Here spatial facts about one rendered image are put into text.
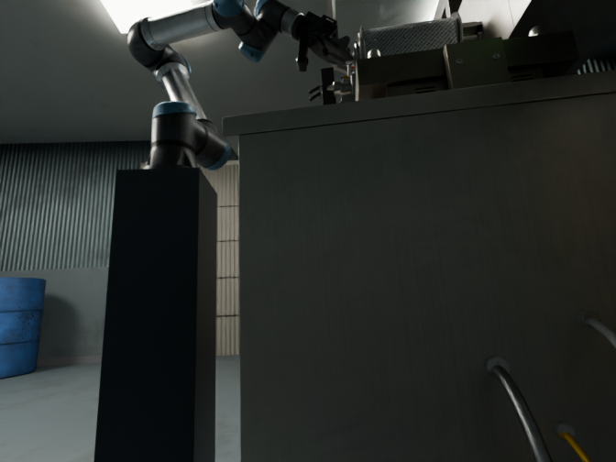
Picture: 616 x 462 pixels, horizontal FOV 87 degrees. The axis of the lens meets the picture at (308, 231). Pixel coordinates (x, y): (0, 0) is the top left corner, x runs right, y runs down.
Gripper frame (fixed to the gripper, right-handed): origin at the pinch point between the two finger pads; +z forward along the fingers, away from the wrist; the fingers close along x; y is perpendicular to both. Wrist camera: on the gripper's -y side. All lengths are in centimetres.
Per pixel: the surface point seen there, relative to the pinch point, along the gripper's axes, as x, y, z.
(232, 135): -34, -45, 7
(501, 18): -13.7, 19.3, 31.6
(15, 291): 203, -246, -228
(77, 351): 274, -290, -176
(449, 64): -30.0, -10.9, 30.7
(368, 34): -8.3, 4.3, 4.0
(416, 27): -8.2, 12.5, 13.6
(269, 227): -34, -55, 23
